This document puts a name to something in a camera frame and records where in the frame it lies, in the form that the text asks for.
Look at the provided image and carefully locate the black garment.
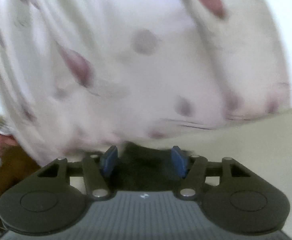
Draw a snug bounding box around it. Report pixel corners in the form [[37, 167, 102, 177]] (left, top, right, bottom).
[[99, 142, 190, 192]]

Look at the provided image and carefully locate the white patterned curtain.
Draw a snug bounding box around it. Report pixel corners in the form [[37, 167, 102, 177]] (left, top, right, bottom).
[[0, 0, 292, 165]]

